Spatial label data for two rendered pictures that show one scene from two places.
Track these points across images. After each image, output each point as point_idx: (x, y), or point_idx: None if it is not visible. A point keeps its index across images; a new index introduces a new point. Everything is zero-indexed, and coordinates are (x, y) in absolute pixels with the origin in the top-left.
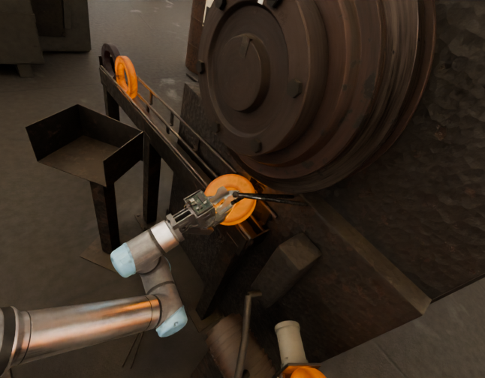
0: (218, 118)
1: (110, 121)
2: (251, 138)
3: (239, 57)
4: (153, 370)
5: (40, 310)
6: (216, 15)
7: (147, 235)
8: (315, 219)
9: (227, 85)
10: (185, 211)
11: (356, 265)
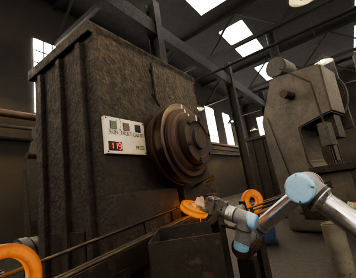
0: (199, 156)
1: (155, 239)
2: (208, 153)
3: (199, 133)
4: None
5: (286, 196)
6: (188, 126)
7: (238, 208)
8: (198, 187)
9: (199, 142)
10: (219, 199)
11: (209, 187)
